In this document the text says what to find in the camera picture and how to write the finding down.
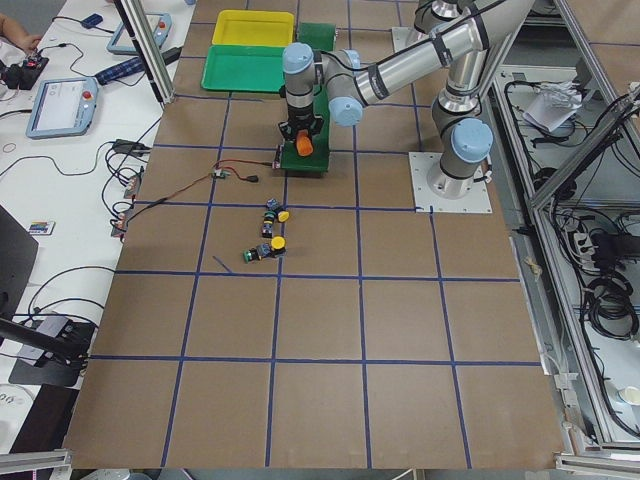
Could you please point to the yellow push button switch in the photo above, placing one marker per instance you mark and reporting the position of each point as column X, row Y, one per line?
column 275, row 248

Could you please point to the blue folded umbrella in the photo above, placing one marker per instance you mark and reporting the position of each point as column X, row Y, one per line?
column 120, row 70

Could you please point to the near teach pendant tablet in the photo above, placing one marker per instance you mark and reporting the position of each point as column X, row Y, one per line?
column 63, row 108

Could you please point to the green conveyor belt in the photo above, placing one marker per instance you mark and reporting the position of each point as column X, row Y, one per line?
column 304, row 74

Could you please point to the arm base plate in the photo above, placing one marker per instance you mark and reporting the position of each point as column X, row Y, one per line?
column 435, row 192

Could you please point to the plain orange cylinder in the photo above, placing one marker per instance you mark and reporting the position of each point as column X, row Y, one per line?
column 303, row 143

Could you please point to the green push button switch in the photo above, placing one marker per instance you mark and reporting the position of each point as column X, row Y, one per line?
column 254, row 254

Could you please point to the green plastic tray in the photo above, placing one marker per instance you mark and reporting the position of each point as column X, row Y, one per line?
column 237, row 68

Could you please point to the small green controller board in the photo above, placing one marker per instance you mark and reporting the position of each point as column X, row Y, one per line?
column 220, row 174

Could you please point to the black power adapter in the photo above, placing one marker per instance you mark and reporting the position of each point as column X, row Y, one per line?
column 130, row 147

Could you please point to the yellow plastic tray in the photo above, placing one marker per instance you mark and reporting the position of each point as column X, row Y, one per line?
column 253, row 28

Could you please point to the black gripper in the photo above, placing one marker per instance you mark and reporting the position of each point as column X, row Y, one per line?
column 300, row 115

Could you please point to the aluminium frame post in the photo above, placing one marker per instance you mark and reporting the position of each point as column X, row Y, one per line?
column 135, row 22

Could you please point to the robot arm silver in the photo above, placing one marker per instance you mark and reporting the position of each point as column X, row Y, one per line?
column 464, row 37

